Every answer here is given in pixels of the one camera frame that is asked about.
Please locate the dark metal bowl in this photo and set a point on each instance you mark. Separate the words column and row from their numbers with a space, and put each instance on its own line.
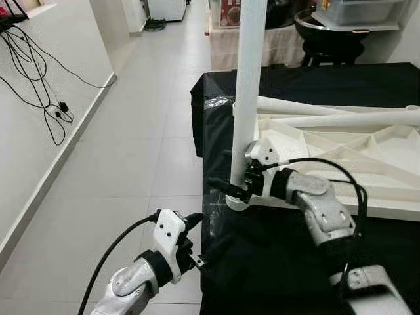
column 331, row 36

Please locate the black wooden stool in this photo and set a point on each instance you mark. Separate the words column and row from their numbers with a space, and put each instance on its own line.
column 331, row 56

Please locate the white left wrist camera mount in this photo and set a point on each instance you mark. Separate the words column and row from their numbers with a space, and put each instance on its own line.
column 167, row 236

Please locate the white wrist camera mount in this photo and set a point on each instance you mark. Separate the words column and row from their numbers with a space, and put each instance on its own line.
column 264, row 154
column 167, row 236

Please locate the beige fringed cloth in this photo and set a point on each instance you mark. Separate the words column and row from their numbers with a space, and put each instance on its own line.
column 223, row 49

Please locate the red printed box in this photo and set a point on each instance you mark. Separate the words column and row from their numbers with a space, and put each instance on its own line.
column 230, row 13

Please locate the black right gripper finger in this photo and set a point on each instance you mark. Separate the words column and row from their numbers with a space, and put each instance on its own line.
column 228, row 187

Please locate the white plastic table leg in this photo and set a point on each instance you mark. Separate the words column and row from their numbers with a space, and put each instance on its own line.
column 367, row 119
column 249, row 85
column 295, row 105

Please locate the black power adapter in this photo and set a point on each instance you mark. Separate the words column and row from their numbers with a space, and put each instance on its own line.
column 63, row 106

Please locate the white floor appliance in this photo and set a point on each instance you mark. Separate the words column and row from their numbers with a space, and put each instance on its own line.
column 167, row 9

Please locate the black router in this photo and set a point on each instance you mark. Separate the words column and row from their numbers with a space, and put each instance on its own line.
column 10, row 16

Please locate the black tablecloth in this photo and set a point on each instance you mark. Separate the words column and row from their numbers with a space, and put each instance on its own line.
column 262, row 262

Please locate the white plastic table top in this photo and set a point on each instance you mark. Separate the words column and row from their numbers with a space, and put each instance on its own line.
column 367, row 170

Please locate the white cabinet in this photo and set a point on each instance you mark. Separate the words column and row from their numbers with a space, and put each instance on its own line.
column 136, row 16

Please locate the clear plastic drawer box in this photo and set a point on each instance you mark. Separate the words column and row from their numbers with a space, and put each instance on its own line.
column 357, row 12

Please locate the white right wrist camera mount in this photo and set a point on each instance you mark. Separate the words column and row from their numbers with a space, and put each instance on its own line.
column 264, row 154

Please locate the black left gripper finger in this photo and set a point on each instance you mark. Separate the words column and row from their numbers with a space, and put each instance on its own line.
column 216, row 251
column 193, row 221

